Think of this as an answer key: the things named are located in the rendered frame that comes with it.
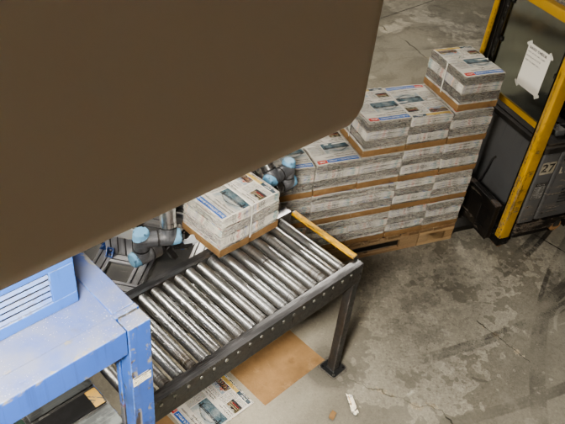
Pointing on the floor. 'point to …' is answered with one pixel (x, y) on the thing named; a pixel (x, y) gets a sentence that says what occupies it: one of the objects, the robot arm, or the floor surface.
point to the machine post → (136, 368)
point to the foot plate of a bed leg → (331, 370)
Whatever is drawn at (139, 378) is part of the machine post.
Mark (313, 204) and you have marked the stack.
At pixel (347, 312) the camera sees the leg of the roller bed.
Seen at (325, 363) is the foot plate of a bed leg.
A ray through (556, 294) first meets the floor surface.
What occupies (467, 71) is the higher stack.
